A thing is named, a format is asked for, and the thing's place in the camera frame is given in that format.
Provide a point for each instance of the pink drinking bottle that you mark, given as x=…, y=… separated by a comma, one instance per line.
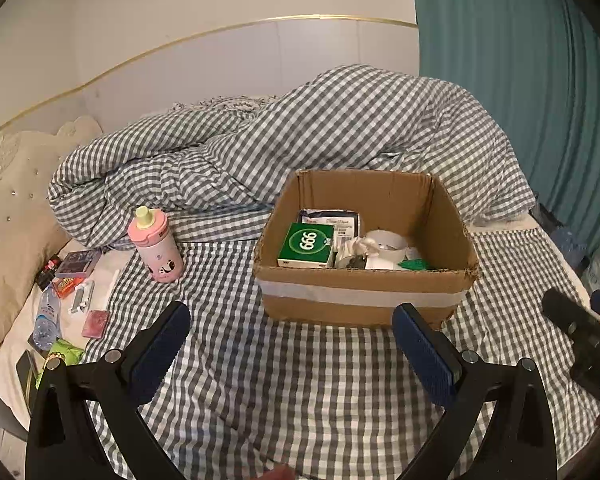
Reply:
x=160, y=255

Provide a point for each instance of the purple flat box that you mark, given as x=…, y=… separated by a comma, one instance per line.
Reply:
x=77, y=262

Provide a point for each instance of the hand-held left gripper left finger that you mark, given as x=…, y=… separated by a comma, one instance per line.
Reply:
x=162, y=350

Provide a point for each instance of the green and white box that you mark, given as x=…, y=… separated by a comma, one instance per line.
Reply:
x=305, y=245

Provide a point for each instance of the brown cardboard box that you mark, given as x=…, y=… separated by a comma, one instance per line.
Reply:
x=355, y=305

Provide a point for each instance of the grey checked bed sheet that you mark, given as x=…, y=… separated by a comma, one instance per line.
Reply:
x=280, y=385

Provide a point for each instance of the black phone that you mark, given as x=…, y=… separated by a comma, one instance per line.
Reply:
x=27, y=375

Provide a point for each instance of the pink flat case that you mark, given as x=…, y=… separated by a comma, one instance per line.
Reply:
x=96, y=323

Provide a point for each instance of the grey checked duvet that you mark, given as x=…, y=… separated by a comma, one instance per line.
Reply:
x=280, y=125

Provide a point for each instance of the cream mattress cover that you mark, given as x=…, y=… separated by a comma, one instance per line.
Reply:
x=10, y=375

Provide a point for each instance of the white small tube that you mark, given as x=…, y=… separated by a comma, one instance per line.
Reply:
x=82, y=297

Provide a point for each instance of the black and red packet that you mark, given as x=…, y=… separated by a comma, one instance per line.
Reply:
x=47, y=272

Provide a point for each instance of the dark printed pouch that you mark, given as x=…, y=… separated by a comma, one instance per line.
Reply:
x=340, y=220

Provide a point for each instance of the small water bottle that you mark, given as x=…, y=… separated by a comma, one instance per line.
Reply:
x=45, y=320

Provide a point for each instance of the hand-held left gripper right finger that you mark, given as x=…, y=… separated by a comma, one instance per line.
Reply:
x=425, y=355

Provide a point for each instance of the red snack packet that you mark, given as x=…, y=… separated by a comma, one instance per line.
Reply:
x=69, y=286

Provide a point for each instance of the wide tape roll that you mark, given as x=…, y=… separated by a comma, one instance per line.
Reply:
x=375, y=237

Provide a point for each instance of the teal curtain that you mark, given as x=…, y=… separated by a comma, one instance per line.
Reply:
x=505, y=60

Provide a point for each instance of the light green snack packet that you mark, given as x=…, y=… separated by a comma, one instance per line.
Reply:
x=65, y=351

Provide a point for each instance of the cream tufted headboard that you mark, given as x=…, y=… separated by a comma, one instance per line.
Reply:
x=15, y=220

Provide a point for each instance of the green foil packet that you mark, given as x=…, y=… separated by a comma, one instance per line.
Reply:
x=412, y=263

